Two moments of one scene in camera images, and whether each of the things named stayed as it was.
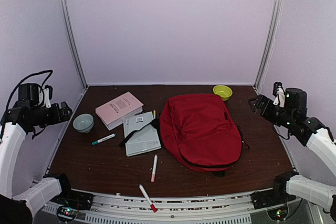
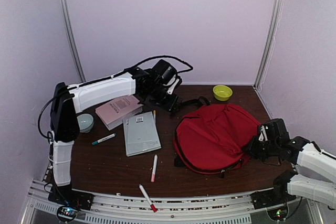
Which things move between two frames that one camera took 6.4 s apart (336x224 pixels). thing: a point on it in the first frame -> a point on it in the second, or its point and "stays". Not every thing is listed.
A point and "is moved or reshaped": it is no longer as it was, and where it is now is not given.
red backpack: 200,130 is moved or reshaped
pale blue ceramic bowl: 83,123 stays
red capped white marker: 152,205 stays
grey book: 144,141 stays
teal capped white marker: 103,139 stays
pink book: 112,113 stays
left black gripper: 56,117 -> 172,106
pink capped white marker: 154,168 stays
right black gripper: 261,99 -> 251,148
